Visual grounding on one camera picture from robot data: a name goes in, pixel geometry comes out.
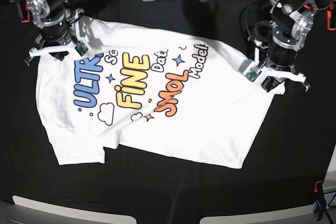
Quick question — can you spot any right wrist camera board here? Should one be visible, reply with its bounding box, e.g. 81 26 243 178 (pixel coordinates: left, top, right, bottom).
75 40 91 57

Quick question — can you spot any white printed t-shirt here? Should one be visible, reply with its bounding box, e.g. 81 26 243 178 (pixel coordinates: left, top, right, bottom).
36 17 285 169

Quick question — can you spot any orange clamp far right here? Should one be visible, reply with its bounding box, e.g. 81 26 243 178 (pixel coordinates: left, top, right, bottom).
327 10 335 31

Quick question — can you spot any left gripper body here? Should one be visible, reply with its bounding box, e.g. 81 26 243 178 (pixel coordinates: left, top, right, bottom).
253 47 310 92

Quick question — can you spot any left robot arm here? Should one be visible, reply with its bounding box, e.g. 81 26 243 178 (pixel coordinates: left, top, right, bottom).
243 0 335 92

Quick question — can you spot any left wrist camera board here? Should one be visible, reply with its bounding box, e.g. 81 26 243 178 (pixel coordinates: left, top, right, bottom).
243 63 260 82

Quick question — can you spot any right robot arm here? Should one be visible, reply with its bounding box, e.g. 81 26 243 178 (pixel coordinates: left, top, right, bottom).
14 0 91 65

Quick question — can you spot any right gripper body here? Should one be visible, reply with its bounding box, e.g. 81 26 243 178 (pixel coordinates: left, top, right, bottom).
24 8 85 65

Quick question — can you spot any black table cloth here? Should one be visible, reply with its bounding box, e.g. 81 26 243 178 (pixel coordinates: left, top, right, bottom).
1 4 335 223

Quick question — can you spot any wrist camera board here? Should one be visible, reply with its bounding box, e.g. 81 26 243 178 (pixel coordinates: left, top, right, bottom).
75 40 91 57
243 63 260 82

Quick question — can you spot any orange blue clamp near right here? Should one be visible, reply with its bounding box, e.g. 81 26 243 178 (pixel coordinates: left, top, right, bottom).
313 180 325 221

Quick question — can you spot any orange black clamp far left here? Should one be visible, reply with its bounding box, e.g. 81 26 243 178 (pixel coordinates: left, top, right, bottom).
15 0 30 23

